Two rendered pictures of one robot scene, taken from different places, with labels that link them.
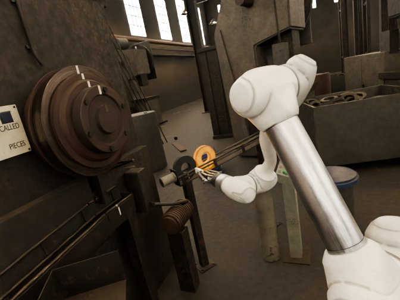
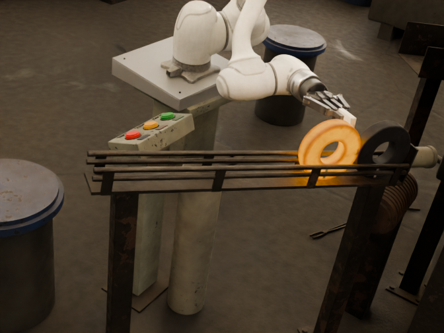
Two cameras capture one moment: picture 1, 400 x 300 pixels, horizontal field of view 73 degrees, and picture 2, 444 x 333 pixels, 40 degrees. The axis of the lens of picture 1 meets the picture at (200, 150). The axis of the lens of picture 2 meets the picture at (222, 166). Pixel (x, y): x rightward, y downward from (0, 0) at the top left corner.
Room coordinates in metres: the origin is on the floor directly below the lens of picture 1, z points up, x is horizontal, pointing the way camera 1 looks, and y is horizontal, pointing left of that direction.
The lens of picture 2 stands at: (2.93, -0.17, 1.44)
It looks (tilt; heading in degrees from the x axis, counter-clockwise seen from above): 33 degrees down; 184
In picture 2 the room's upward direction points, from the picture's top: 9 degrees clockwise
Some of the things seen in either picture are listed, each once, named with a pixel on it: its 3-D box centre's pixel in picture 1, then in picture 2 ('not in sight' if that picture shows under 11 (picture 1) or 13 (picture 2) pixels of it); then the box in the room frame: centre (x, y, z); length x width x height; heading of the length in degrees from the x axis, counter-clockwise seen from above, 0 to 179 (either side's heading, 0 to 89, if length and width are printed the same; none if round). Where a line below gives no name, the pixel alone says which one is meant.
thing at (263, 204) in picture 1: (266, 221); (193, 240); (1.53, -0.33, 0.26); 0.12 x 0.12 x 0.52
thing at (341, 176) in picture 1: (333, 202); (7, 248); (1.68, -0.84, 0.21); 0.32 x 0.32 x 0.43
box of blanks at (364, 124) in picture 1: (353, 126); not in sight; (2.88, -1.73, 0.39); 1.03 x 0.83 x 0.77; 80
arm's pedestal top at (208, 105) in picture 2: not in sight; (188, 88); (0.67, -0.53, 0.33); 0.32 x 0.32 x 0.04; 58
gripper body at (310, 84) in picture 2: (215, 179); (317, 95); (1.30, -0.05, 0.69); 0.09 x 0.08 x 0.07; 30
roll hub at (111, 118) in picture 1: (104, 119); not in sight; (1.14, 0.37, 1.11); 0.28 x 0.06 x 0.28; 155
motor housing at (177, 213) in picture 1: (184, 245); (368, 252); (1.43, 0.20, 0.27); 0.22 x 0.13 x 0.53; 155
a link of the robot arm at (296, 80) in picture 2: (224, 183); (305, 86); (1.24, -0.09, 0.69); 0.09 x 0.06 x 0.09; 120
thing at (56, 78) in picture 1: (87, 122); not in sight; (1.19, 0.46, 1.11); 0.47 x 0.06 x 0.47; 155
